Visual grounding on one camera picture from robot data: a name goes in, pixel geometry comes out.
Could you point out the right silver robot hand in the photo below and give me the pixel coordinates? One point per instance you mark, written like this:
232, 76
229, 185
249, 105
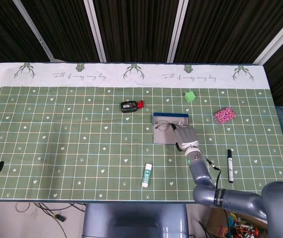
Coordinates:
187, 138

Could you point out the grey glasses case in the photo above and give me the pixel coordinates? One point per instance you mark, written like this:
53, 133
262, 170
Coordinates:
163, 137

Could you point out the thin wire-frame eyeglasses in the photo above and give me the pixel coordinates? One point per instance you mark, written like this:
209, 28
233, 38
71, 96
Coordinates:
163, 125

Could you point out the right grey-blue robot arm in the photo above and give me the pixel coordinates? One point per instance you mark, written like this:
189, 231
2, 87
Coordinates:
231, 198

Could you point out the green cube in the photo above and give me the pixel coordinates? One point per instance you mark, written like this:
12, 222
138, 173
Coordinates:
189, 96

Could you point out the pink patterned box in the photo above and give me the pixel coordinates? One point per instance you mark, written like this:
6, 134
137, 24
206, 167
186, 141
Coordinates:
225, 115

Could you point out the black white marker pen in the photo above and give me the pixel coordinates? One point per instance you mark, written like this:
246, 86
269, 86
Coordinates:
230, 166

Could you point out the white green glue stick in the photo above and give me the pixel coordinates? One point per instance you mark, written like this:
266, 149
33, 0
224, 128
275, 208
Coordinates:
147, 174

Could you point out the black bottle red cap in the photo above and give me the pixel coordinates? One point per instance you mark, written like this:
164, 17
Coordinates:
129, 106

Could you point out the black power adapter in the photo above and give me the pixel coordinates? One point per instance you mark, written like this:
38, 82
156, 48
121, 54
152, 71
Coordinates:
60, 218

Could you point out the green grid tablecloth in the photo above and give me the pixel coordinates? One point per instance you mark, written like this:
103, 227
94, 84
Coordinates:
82, 148

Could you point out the grey-blue robot torso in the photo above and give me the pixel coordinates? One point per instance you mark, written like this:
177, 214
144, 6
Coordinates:
134, 220

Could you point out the colourful toy pile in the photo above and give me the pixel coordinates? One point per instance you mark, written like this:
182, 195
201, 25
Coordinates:
243, 226

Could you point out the dark pleated curtain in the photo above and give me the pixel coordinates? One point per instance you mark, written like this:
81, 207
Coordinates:
141, 24

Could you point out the white partition post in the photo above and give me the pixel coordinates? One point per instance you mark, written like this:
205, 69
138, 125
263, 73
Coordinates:
34, 29
95, 29
278, 39
178, 29

